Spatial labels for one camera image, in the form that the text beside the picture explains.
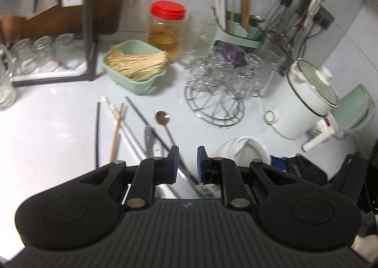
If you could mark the purple glass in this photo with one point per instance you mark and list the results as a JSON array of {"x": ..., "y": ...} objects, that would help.
[{"x": 231, "y": 52}]

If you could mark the red-lidded plastic jar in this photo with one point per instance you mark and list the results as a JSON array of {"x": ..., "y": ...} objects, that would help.
[{"x": 167, "y": 31}]

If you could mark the bunch of mixed chopsticks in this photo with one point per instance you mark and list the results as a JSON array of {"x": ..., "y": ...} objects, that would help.
[{"x": 220, "y": 4}]

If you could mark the white electric cooking pot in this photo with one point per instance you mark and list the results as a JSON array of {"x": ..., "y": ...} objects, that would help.
[{"x": 295, "y": 102}]

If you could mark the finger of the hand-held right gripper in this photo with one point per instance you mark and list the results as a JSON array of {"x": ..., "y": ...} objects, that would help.
[{"x": 279, "y": 163}]

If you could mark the bundle of bamboo skewers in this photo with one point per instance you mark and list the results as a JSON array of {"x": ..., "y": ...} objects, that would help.
[{"x": 138, "y": 64}]

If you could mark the green utensil holder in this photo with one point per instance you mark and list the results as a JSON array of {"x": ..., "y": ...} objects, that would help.
[{"x": 236, "y": 36}]

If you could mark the steel ladle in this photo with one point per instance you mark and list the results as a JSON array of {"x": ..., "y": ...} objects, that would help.
[{"x": 256, "y": 18}]

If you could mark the white plastic tray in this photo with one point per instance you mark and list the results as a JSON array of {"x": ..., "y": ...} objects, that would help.
[{"x": 44, "y": 75}]

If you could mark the pale green kettle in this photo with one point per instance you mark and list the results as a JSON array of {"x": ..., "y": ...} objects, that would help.
[{"x": 351, "y": 111}]

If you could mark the wall power socket strip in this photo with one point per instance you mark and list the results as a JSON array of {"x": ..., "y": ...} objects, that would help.
[{"x": 326, "y": 18}]

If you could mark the textured glass pitcher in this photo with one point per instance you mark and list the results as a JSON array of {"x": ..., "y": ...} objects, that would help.
[{"x": 199, "y": 37}]

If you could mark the green plastic basket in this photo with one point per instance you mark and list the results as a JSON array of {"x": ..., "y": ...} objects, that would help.
[{"x": 138, "y": 86}]

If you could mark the floral ceramic cup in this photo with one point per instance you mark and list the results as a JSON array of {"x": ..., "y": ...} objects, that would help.
[{"x": 320, "y": 136}]

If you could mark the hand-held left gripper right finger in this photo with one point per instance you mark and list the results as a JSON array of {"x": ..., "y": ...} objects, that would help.
[{"x": 202, "y": 167}]

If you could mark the textured glass tumbler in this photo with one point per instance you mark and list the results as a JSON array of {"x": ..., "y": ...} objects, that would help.
[{"x": 6, "y": 93}]

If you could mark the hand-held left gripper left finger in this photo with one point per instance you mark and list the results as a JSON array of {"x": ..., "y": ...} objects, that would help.
[{"x": 173, "y": 164}]

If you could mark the wooden chopstick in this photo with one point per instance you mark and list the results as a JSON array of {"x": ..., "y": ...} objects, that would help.
[{"x": 116, "y": 135}]

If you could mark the black chopstick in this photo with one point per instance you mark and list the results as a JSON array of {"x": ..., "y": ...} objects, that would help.
[
  {"x": 97, "y": 135},
  {"x": 141, "y": 115}
]

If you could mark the silver table knife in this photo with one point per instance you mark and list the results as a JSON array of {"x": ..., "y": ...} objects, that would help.
[{"x": 147, "y": 138}]

